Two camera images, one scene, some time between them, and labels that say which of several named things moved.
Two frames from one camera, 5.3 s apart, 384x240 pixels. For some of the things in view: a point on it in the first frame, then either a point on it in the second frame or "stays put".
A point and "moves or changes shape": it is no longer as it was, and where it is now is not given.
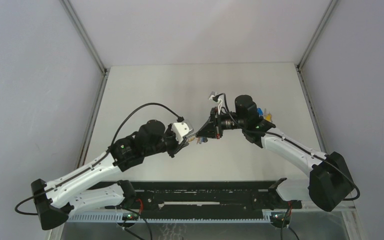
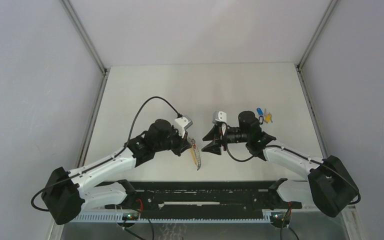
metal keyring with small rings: [191, 138] moves or changes shape
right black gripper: [209, 129] -> [213, 147]
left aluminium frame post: [104, 71] stays put
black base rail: [203, 195] stays put
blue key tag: [260, 111] stays put
